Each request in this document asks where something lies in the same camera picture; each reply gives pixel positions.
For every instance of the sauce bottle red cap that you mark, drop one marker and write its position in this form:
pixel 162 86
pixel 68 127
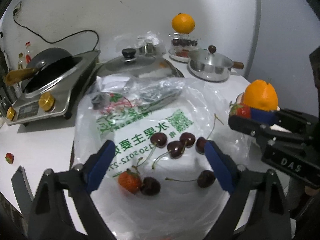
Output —
pixel 29 51

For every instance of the glass jar with cherries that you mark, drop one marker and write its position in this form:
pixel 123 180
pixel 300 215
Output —
pixel 182 44

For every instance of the steel induction cooker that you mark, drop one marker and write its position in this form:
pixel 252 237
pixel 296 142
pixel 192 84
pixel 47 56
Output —
pixel 55 89

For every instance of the strawberry on plate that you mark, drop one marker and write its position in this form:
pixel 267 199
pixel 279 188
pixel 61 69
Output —
pixel 240 109

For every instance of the stray strawberry on counter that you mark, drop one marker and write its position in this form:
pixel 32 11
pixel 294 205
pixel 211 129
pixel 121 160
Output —
pixel 9 157

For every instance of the large orange on plate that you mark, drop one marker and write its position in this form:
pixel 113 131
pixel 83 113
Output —
pixel 261 95

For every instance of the wall power socket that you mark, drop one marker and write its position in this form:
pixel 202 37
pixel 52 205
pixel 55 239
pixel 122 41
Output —
pixel 18 7

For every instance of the orange on glass jar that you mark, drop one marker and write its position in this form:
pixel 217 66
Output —
pixel 183 23

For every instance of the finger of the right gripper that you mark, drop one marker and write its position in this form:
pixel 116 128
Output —
pixel 252 127
pixel 275 116

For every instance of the red strawberry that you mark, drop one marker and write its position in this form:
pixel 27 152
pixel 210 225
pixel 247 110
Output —
pixel 130 181

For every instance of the white saucer under jar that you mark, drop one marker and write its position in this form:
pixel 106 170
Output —
pixel 178 57

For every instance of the black wok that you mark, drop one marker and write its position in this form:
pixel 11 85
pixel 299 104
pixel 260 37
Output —
pixel 45 64

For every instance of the dark cherry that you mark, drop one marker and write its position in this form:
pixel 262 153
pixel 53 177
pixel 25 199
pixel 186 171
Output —
pixel 201 141
pixel 175 150
pixel 205 179
pixel 187 139
pixel 158 140
pixel 149 185

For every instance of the oil bottle green cap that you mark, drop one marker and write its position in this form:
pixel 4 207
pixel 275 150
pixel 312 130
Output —
pixel 21 62

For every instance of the printed clear plastic bag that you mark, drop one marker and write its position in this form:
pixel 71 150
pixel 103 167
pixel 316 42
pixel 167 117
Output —
pixel 128 111

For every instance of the steel wok lid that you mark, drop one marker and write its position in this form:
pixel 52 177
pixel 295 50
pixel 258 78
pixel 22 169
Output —
pixel 143 66

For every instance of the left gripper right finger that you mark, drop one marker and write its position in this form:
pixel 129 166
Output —
pixel 269 217

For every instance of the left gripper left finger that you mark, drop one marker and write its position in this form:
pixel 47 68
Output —
pixel 49 217

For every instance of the small steel saucepan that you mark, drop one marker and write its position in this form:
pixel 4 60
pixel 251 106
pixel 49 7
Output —
pixel 208 65

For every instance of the white round plate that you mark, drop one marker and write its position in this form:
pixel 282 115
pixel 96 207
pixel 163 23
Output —
pixel 239 99

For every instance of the steel cup in plastic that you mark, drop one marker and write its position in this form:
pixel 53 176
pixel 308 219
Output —
pixel 147 46

